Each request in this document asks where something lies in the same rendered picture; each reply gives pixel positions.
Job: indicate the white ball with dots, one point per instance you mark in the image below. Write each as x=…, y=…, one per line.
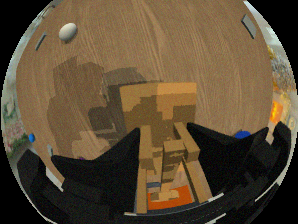
x=67, y=31

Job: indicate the blue ball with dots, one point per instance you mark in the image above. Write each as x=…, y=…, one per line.
x=31, y=138

